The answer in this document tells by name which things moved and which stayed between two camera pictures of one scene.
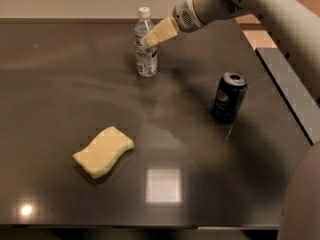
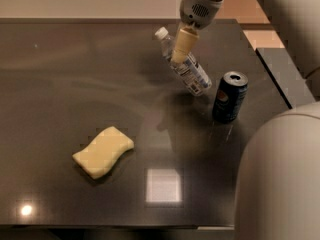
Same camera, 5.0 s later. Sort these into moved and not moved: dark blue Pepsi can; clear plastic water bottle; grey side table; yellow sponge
Moved: clear plastic water bottle
Not moved: dark blue Pepsi can; grey side table; yellow sponge
